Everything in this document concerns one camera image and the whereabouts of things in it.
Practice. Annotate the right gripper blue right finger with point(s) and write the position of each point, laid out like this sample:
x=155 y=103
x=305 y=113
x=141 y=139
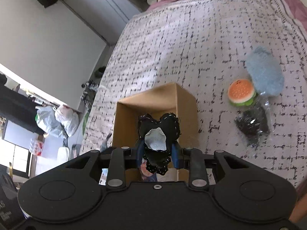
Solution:
x=190 y=166

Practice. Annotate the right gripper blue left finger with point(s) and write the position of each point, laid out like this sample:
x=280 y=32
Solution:
x=123 y=168

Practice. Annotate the brown cardboard box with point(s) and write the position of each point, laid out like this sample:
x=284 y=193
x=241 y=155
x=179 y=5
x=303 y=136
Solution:
x=169 y=98

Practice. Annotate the clear bag with black items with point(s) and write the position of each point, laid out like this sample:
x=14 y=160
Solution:
x=254 y=123

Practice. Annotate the hamburger plush toy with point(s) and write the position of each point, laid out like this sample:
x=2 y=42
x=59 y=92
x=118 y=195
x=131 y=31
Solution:
x=241 y=92

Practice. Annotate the blue fluffy plush toy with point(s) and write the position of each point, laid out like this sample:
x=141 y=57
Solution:
x=265 y=72

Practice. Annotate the blue tissue pack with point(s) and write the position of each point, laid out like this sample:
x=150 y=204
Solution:
x=146 y=175

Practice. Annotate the pink white plastic bag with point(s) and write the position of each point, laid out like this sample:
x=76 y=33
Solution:
x=68 y=118

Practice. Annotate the grey white plastic bag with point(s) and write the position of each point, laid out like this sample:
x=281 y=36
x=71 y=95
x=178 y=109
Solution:
x=45 y=119

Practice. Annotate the red white bottle pack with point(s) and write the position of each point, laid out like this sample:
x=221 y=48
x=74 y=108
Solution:
x=36 y=147

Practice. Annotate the white patterned bed cover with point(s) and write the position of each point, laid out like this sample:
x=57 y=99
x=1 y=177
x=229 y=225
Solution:
x=202 y=45

